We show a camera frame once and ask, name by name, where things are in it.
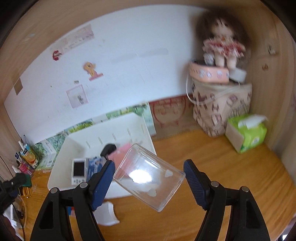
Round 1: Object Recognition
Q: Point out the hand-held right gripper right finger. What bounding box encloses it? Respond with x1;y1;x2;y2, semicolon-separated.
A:
183;159;270;241

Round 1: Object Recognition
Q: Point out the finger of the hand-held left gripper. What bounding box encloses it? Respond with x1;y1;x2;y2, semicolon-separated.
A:
8;173;26;189

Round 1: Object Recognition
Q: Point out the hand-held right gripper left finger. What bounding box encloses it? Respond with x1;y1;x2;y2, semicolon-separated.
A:
30;160;115;241

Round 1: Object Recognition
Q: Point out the white plastic storage bin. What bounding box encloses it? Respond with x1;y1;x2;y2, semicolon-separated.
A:
47;113;158;199

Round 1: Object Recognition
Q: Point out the clear plastic cup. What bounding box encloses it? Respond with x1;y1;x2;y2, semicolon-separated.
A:
113;143;186;212

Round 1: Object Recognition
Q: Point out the pink snack packet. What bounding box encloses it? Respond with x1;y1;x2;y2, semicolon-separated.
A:
20;162;35;175

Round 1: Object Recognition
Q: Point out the blue printed card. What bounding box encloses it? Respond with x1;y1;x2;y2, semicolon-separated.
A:
86;156;105;182

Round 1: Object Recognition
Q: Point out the juice carton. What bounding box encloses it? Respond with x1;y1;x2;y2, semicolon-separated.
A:
20;144;38;168

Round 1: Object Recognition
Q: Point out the white device with screen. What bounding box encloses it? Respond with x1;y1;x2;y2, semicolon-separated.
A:
72;158;88;185

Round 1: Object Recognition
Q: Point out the white curved lid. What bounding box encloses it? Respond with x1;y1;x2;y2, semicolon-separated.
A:
94;201;120;226

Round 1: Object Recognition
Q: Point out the black object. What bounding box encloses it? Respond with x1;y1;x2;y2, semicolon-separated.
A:
100;144;117;160

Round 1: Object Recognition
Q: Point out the pink flat item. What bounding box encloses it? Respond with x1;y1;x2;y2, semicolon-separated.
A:
107;142;133;164

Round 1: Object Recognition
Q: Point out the green leaf printed board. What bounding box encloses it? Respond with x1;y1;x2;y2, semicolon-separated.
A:
35;102;156;169

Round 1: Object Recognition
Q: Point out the green tissue pack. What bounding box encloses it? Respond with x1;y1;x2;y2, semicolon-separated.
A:
225;114;269;154

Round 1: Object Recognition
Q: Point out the red cartoon cardboard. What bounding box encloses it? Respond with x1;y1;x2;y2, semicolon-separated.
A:
149;95;204;139

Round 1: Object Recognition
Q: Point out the letter printed canvas bag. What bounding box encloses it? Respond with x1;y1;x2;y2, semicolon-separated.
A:
191;77;252;138

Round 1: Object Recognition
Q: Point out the pink bordered paper drawing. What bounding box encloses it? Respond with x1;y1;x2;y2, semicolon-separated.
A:
66;84;89;109

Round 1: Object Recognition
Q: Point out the brown tape patch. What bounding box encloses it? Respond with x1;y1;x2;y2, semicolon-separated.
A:
13;78;23;94

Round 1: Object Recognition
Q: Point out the small white box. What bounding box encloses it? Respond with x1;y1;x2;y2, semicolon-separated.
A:
230;68;247;83

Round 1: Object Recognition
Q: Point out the cloth doll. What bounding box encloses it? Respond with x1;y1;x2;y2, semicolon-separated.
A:
196;7;251;70

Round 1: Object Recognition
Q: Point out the yellow pony wall sticker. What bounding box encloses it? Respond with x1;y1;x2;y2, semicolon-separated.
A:
84;61;103;81

